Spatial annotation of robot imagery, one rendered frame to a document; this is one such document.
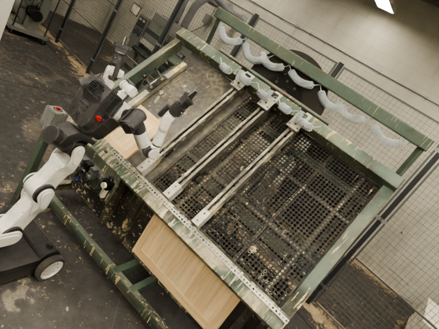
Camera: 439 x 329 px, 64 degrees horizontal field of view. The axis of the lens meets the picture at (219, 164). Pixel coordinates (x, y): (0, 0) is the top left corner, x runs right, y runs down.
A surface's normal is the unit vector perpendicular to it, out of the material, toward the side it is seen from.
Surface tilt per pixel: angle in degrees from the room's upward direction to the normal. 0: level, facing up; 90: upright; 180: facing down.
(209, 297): 90
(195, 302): 90
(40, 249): 45
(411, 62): 90
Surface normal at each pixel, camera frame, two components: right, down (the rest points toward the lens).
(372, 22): -0.56, -0.05
